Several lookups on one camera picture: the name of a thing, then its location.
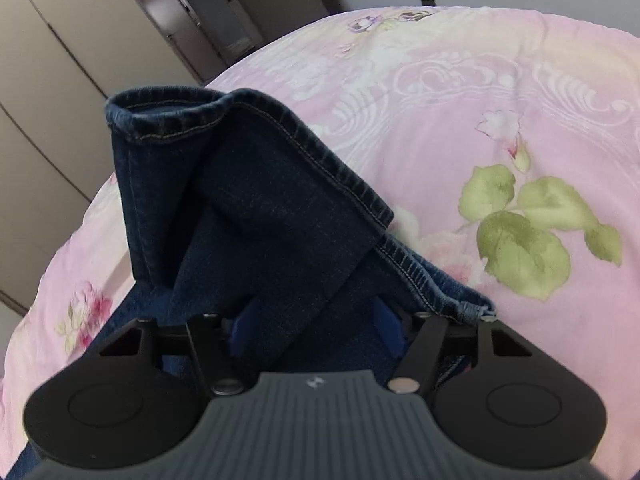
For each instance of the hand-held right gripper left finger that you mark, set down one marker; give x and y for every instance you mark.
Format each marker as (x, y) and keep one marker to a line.
(244, 332)

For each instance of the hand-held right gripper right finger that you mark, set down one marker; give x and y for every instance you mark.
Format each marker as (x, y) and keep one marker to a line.
(387, 325)

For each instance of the dark blue denim pants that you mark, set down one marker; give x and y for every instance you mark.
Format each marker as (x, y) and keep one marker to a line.
(250, 210)

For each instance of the pink floral bed sheet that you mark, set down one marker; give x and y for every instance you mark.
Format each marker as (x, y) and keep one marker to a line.
(450, 110)

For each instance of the brown wooden cabinet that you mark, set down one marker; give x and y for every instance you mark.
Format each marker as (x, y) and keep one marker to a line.
(175, 25)

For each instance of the grey door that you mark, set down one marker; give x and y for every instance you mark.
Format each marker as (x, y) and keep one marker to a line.
(227, 5)

